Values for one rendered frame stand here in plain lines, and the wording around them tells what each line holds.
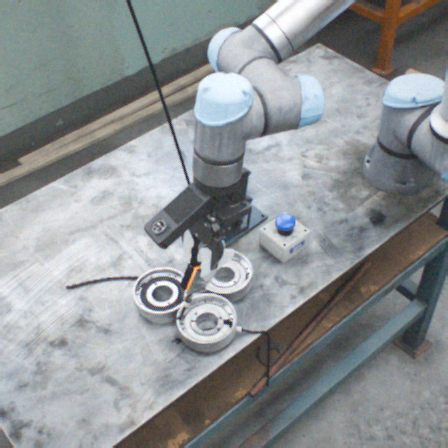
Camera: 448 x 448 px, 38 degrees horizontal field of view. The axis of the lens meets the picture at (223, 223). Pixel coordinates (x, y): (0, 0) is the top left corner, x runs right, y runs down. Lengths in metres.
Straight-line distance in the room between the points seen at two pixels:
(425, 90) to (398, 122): 0.08
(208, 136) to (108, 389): 0.48
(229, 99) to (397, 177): 0.63
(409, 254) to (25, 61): 1.70
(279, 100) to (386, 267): 0.79
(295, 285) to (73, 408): 0.45
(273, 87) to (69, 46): 1.94
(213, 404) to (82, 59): 1.83
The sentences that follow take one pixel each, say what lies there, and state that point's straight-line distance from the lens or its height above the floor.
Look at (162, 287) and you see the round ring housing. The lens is 1.23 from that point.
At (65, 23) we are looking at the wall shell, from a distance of 2.77.
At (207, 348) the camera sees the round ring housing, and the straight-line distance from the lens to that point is 1.14.
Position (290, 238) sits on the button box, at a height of 0.85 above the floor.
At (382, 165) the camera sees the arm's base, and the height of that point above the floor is 0.85.
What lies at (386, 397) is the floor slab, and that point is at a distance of 2.08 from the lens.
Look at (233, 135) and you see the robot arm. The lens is 0.90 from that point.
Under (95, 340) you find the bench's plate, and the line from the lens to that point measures 1.21.
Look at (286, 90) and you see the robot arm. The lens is 0.95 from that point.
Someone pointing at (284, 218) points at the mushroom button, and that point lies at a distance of 1.26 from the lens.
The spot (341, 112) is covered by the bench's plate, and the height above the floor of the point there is 0.80.
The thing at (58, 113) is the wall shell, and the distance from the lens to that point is 2.93.
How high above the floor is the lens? 1.79
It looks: 47 degrees down
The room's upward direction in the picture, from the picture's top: 2 degrees counter-clockwise
